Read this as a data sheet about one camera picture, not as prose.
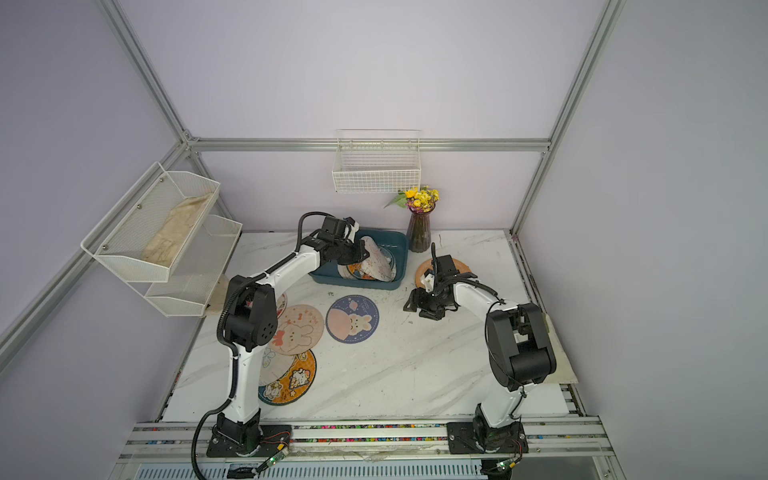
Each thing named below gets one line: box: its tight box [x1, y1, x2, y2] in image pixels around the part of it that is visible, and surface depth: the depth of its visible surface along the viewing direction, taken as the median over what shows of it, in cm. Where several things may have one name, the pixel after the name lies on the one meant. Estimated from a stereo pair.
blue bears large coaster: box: [337, 263, 375, 281], surface depth 109 cm
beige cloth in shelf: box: [142, 193, 213, 267], surface depth 82 cm
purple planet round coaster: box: [325, 294, 380, 344], surface depth 98 cm
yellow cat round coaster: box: [258, 349, 317, 406], surface depth 85 cm
